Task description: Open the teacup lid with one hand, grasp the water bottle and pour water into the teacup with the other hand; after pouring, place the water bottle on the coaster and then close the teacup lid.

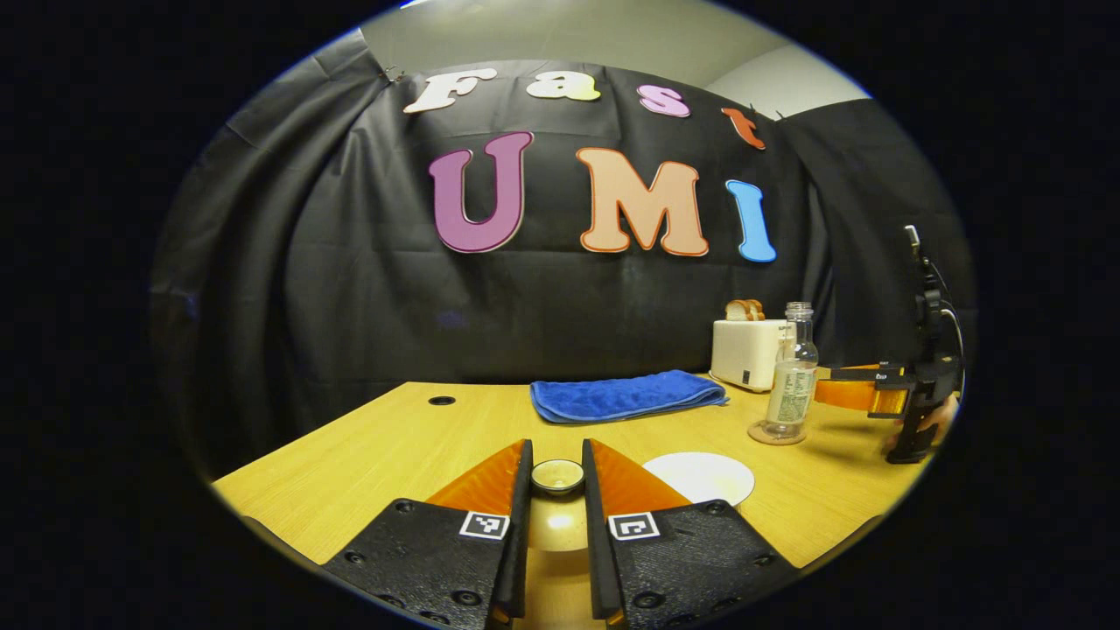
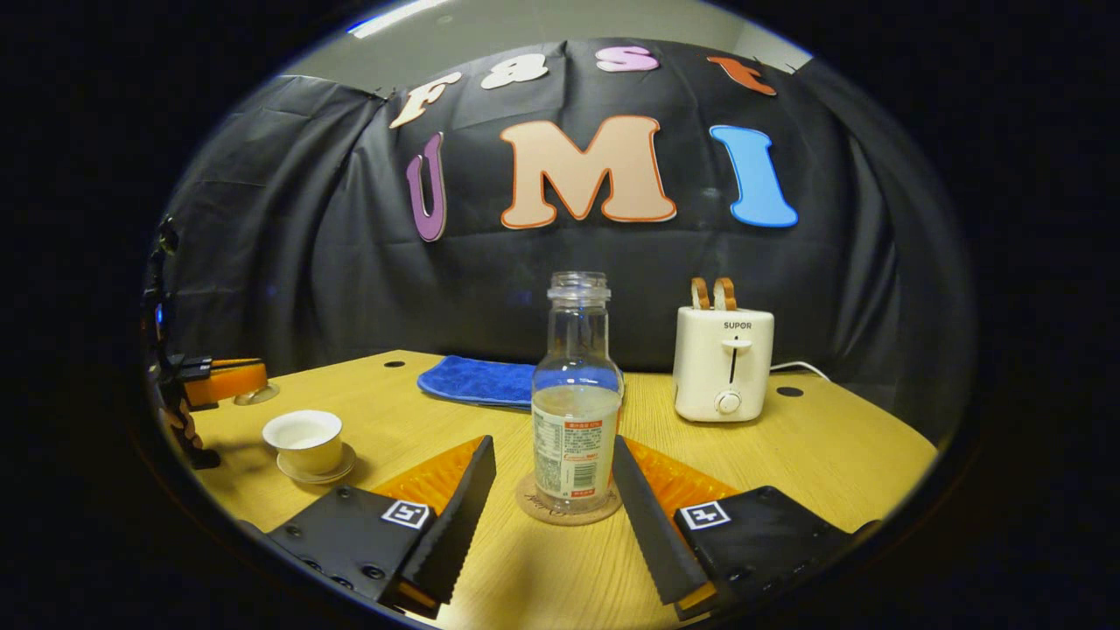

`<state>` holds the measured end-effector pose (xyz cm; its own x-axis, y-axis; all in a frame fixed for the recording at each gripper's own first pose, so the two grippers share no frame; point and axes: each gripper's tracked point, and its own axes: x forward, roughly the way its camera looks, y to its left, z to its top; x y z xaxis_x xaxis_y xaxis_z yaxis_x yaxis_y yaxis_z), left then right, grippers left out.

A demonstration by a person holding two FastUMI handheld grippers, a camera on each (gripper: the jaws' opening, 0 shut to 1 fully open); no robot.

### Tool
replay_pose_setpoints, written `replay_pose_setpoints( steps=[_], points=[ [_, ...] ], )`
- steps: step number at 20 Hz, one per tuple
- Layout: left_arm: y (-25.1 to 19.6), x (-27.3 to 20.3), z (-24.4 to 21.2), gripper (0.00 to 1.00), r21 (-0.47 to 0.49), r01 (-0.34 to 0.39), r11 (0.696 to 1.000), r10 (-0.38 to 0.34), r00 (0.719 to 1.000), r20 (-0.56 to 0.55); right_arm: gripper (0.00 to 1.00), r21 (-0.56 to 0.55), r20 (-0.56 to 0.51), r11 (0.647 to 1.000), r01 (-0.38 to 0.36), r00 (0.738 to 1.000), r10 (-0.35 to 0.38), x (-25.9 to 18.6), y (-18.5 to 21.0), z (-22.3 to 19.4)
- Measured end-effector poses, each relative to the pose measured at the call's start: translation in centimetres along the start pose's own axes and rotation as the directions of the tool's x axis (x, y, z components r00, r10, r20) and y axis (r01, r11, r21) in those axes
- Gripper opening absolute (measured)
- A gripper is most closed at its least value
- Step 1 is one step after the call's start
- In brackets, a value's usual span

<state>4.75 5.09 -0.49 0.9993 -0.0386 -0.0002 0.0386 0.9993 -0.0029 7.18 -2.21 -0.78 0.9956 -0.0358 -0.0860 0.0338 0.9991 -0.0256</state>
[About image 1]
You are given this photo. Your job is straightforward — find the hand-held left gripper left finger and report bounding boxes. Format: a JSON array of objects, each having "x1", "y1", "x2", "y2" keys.
[{"x1": 319, "y1": 438, "x2": 535, "y2": 630}]

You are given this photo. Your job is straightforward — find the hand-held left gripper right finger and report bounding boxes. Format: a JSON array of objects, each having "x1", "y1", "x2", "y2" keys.
[{"x1": 582, "y1": 437, "x2": 802, "y2": 630}]

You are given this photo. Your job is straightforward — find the clear plastic water bottle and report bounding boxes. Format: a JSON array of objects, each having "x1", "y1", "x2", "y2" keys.
[{"x1": 759, "y1": 302, "x2": 821, "y2": 441}]

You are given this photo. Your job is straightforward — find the round cork coaster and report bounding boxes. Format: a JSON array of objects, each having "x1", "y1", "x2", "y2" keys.
[{"x1": 747, "y1": 420, "x2": 808, "y2": 446}]

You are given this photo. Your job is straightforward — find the cream teacup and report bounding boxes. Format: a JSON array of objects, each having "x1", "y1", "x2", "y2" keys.
[{"x1": 642, "y1": 451, "x2": 756, "y2": 513}]

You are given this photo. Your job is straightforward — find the white toaster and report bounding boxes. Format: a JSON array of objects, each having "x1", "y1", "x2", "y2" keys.
[{"x1": 710, "y1": 318, "x2": 788, "y2": 392}]

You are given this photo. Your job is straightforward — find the folded blue towel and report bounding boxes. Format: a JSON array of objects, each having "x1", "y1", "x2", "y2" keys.
[{"x1": 529, "y1": 369, "x2": 730, "y2": 425}]

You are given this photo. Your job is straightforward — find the black backdrop cloth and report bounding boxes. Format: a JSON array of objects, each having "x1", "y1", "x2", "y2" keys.
[{"x1": 149, "y1": 31, "x2": 977, "y2": 478}]

